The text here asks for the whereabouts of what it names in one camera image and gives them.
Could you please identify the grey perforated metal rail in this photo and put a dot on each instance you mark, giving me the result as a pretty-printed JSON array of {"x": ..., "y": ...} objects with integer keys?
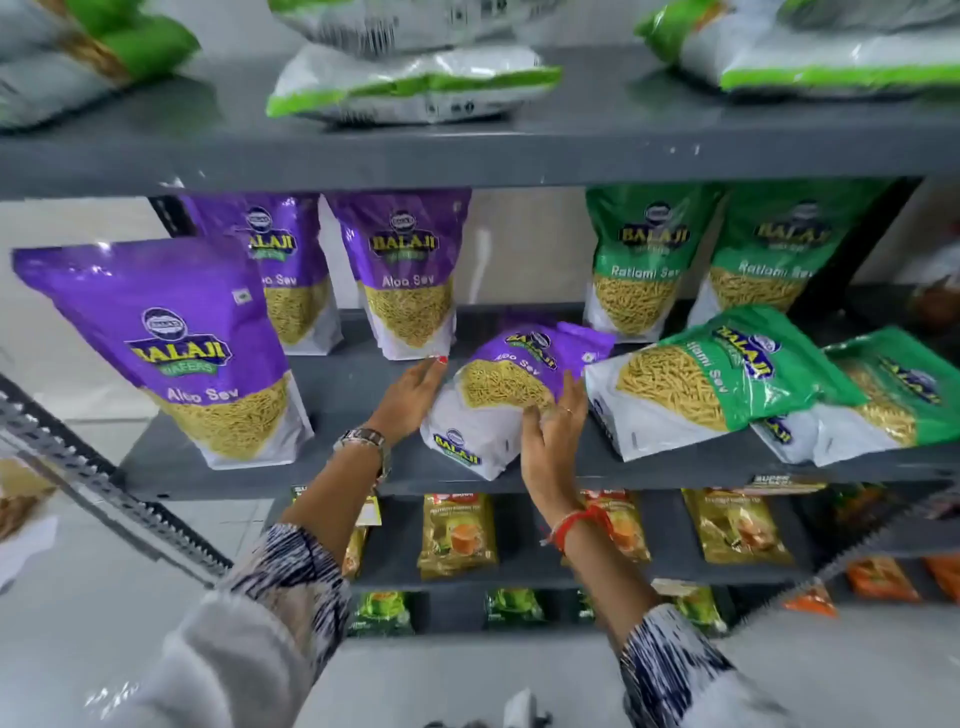
[{"x": 112, "y": 495}]

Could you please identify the person's left fingers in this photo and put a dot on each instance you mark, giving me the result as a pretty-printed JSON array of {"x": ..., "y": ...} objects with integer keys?
[{"x": 431, "y": 377}]

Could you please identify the purple snack pouch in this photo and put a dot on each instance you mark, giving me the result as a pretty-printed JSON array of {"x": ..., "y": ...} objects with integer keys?
[
  {"x": 180, "y": 337},
  {"x": 405, "y": 262},
  {"x": 289, "y": 255},
  {"x": 487, "y": 375}
]

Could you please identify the person's left hand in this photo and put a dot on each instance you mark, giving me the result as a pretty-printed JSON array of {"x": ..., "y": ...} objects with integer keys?
[{"x": 409, "y": 401}]

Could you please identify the pale snack packet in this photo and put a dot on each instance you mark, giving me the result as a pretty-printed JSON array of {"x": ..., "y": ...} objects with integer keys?
[{"x": 19, "y": 502}]

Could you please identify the person's right thumb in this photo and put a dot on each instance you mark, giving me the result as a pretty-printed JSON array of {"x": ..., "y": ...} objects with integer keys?
[{"x": 529, "y": 431}]

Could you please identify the grey metal shelf rack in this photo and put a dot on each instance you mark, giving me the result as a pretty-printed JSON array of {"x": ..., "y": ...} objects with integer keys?
[{"x": 600, "y": 142}]

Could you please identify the orange packet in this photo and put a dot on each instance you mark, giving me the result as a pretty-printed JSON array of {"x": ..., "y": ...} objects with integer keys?
[
  {"x": 945, "y": 576},
  {"x": 811, "y": 601},
  {"x": 883, "y": 579}
]

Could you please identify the green snack pouch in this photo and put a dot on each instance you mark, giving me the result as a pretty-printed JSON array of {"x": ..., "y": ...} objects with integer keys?
[
  {"x": 780, "y": 255},
  {"x": 645, "y": 262},
  {"x": 892, "y": 397},
  {"x": 697, "y": 382}
]

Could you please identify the person's right forearm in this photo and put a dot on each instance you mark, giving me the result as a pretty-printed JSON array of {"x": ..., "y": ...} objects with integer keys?
[{"x": 630, "y": 600}]

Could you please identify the small green packet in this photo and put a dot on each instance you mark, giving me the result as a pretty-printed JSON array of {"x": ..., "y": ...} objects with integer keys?
[
  {"x": 516, "y": 606},
  {"x": 586, "y": 606},
  {"x": 382, "y": 615},
  {"x": 703, "y": 609}
]

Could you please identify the yellow tea packet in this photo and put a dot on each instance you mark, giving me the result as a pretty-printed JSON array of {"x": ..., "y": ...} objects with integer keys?
[
  {"x": 626, "y": 525},
  {"x": 457, "y": 536},
  {"x": 354, "y": 551},
  {"x": 739, "y": 525}
]

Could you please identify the silver wristwatch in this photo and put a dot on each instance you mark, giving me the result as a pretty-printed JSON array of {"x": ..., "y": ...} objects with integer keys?
[{"x": 365, "y": 441}]

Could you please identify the person's left forearm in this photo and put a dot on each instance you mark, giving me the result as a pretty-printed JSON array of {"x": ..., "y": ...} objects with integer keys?
[{"x": 300, "y": 555}]

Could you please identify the person's right hand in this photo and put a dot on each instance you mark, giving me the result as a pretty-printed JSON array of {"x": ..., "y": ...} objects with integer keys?
[{"x": 556, "y": 457}]

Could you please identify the white green snack bag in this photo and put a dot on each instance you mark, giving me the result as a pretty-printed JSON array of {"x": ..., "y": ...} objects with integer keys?
[
  {"x": 67, "y": 52},
  {"x": 810, "y": 60},
  {"x": 405, "y": 86},
  {"x": 390, "y": 22},
  {"x": 877, "y": 11}
]

